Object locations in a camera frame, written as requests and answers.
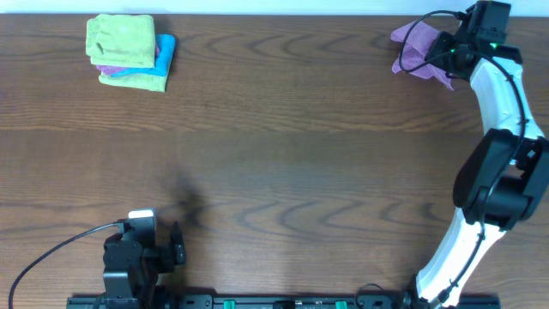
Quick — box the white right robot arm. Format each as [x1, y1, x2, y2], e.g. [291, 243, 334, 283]
[395, 28, 548, 308]

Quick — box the folded green top cloth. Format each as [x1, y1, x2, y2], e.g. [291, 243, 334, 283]
[86, 14, 156, 68]

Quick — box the folded blue cloth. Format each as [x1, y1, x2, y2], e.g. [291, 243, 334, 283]
[112, 34, 176, 77]

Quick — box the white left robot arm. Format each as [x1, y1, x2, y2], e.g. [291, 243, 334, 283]
[103, 218, 186, 308]

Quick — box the folded purple stacked cloth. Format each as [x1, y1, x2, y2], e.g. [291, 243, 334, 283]
[95, 44, 160, 77]

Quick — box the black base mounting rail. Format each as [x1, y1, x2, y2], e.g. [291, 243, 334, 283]
[66, 293, 502, 309]

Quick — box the folded green bottom cloth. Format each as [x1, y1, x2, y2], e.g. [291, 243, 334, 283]
[99, 71, 170, 93]

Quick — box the purple microfiber cloth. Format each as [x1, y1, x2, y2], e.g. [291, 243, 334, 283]
[401, 21, 454, 91]

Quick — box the folded green cloth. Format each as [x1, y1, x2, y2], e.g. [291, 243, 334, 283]
[86, 14, 156, 68]
[99, 71, 170, 93]

